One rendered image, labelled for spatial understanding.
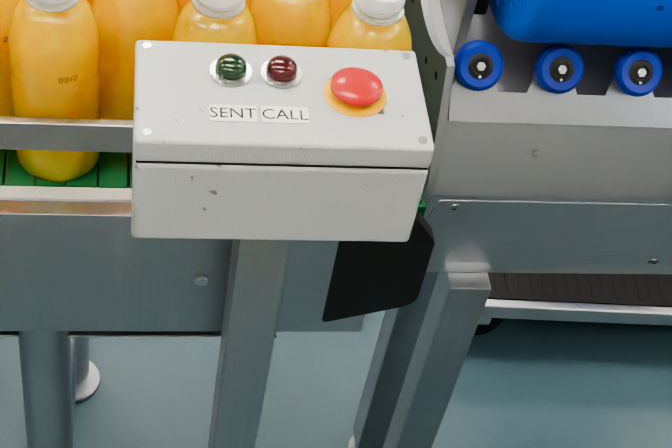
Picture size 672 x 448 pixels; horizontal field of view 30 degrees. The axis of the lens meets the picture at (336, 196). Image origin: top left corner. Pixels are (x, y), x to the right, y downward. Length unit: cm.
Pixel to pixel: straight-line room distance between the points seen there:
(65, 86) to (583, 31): 43
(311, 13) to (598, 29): 25
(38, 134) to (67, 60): 7
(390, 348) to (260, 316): 71
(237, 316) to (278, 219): 16
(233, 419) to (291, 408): 86
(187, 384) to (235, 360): 95
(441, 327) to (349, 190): 60
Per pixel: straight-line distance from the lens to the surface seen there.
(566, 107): 117
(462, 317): 143
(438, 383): 154
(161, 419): 198
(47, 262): 109
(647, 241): 137
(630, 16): 108
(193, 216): 87
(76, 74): 98
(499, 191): 120
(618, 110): 119
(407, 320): 166
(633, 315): 209
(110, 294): 113
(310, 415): 201
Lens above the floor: 169
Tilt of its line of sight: 47 degrees down
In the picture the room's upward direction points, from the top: 12 degrees clockwise
